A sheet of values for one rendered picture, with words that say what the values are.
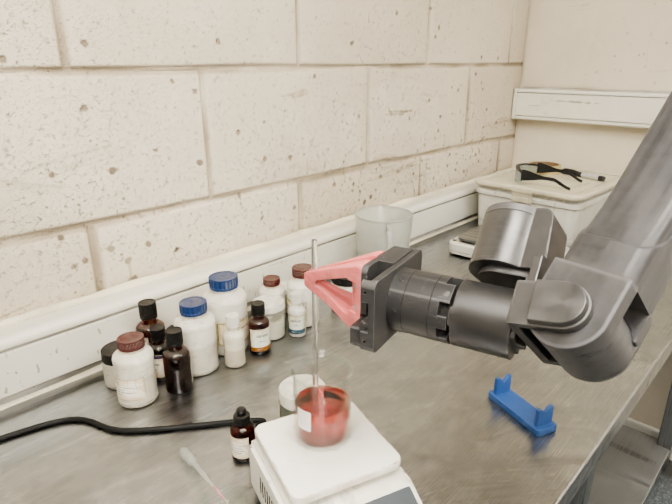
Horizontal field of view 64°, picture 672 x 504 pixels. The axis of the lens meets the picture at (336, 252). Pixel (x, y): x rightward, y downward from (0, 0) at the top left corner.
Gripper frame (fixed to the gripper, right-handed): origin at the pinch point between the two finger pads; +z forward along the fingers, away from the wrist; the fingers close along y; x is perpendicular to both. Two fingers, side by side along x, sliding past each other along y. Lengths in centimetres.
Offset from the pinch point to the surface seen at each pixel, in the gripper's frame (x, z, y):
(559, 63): -20, 3, -147
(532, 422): 24.9, -18.8, -23.7
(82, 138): -9.5, 46.2, -9.2
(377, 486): 19.1, -8.8, 2.8
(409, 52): -23, 29, -88
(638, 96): -11, -21, -137
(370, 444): 17.2, -6.5, -0.3
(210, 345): 21.1, 27.2, -12.5
